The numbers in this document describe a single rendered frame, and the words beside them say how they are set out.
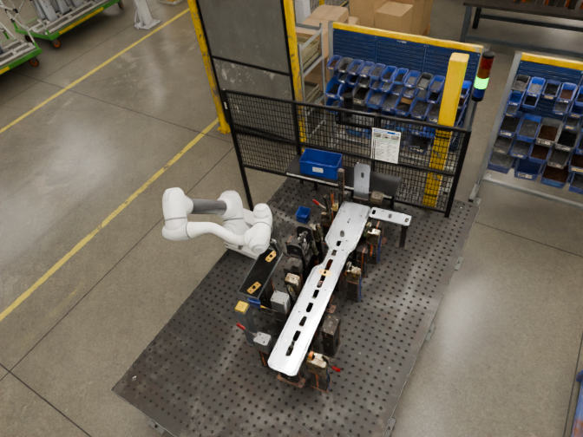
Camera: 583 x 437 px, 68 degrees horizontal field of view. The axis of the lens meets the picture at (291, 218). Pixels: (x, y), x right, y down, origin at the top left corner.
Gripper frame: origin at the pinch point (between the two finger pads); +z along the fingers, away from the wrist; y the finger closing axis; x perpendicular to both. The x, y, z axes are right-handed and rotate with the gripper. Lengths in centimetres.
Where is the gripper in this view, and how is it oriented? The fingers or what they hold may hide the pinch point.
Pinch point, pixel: (270, 251)
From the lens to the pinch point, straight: 274.5
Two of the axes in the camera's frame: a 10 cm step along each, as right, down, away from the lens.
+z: 0.9, 6.6, 7.4
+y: 7.8, 4.2, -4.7
